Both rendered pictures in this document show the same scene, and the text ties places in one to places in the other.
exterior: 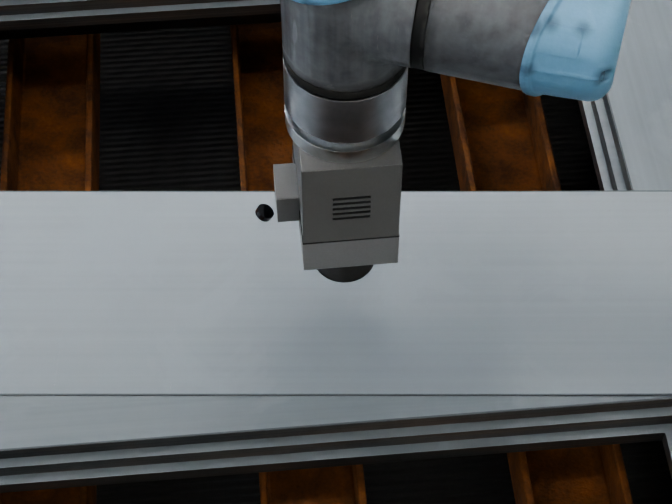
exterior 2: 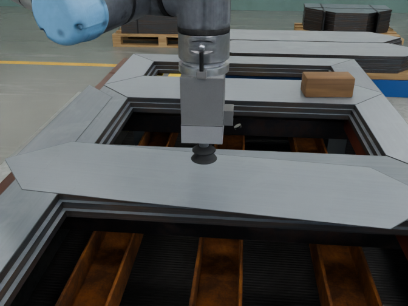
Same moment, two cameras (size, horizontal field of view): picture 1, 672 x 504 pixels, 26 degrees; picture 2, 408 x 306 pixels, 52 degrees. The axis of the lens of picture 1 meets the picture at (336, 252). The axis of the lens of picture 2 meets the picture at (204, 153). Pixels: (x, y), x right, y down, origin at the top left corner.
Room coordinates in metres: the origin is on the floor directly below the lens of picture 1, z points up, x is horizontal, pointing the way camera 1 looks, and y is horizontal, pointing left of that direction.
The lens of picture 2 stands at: (1.21, 0.10, 1.22)
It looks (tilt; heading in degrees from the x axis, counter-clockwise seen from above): 28 degrees down; 190
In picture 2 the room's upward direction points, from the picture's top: straight up
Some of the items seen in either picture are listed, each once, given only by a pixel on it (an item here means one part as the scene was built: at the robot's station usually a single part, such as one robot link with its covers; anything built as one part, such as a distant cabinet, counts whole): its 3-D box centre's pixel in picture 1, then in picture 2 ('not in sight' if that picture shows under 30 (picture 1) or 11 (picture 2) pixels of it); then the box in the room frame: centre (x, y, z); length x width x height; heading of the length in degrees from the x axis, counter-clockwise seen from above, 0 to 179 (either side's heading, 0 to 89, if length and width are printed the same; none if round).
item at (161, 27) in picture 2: not in sight; (166, 18); (-4.06, -1.33, 0.26); 1.20 x 0.80 x 0.53; 96
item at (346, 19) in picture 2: not in sight; (345, 25); (-4.33, 0.86, 0.20); 1.20 x 0.80 x 0.41; 91
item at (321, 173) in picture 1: (326, 160); (210, 98); (0.60, 0.01, 0.99); 0.10 x 0.09 x 0.16; 96
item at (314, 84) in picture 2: not in sight; (326, 84); (0.13, 0.23, 0.87); 0.12 x 0.06 x 0.05; 100
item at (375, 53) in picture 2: not in sight; (306, 48); (-0.46, 0.20, 0.82); 0.80 x 0.40 x 0.06; 95
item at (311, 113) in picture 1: (344, 76); (203, 47); (0.60, -0.01, 1.07); 0.08 x 0.08 x 0.05
